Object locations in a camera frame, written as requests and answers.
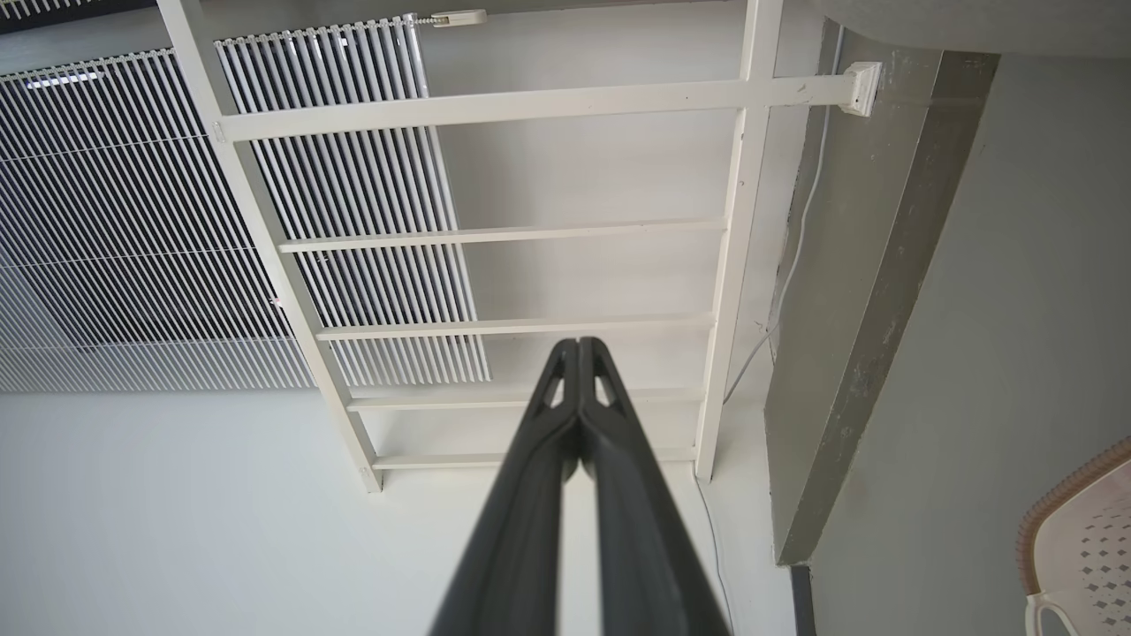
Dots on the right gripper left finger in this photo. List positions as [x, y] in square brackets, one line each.
[521, 530]

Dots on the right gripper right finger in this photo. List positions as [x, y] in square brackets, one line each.
[645, 548]

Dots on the beige plastic laundry basket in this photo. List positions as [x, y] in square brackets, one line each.
[1087, 548]

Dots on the white slatted window blind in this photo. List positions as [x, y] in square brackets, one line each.
[371, 177]

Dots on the white ladder rack frame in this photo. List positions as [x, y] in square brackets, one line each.
[495, 104]

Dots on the white wall mount box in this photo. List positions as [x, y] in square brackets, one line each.
[861, 88]

